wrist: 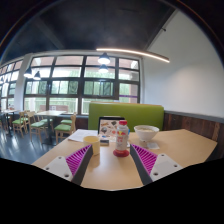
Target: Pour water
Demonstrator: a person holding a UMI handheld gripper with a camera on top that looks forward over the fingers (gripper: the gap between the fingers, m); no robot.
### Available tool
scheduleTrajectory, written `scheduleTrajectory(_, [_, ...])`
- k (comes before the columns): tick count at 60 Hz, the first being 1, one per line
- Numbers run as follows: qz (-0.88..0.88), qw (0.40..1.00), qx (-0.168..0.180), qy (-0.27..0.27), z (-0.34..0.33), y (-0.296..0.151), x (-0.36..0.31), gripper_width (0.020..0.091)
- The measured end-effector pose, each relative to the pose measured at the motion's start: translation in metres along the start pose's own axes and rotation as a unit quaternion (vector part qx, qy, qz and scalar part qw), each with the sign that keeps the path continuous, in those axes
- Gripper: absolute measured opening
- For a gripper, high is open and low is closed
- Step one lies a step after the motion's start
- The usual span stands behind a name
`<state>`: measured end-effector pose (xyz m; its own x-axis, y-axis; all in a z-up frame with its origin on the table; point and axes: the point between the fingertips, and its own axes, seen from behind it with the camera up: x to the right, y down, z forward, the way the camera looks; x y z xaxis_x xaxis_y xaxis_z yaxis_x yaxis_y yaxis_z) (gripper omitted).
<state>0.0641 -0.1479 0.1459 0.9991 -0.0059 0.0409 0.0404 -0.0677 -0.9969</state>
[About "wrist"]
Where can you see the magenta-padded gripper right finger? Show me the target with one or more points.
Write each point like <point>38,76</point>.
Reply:
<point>146,158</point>

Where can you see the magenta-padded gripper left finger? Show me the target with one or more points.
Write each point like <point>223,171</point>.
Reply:
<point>76,160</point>

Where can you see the red-capped clear drink bottle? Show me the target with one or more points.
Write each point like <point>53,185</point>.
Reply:
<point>122,138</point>

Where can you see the small white paper slip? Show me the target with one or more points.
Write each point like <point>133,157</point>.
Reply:
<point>152,145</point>

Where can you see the white paper sheets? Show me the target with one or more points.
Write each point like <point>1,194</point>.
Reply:
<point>80,135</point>

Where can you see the white bowl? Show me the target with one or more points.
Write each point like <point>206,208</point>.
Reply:
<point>146,133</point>

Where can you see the small dark box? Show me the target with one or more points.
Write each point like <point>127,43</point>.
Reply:
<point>104,142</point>

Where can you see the green upholstered bench seat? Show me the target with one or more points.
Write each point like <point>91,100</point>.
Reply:
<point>143,113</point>

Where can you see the wooden chairs with green seats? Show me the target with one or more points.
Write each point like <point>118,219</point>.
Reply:
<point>38,124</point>

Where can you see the light wooden dining table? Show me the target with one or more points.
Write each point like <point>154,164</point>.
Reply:
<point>50,113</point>

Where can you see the black pendant ceiling lamps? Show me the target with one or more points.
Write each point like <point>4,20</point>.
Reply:
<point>104,59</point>

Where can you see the long curved strip light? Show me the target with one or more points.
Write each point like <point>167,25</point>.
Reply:
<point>133,52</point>

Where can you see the black-framed window wall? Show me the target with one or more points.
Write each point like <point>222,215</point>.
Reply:
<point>76,86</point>

